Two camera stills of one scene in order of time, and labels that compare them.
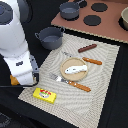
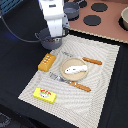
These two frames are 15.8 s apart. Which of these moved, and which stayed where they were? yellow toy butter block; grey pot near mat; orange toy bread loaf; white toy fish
Moved: orange toy bread loaf
Stayed: yellow toy butter block; white toy fish; grey pot near mat
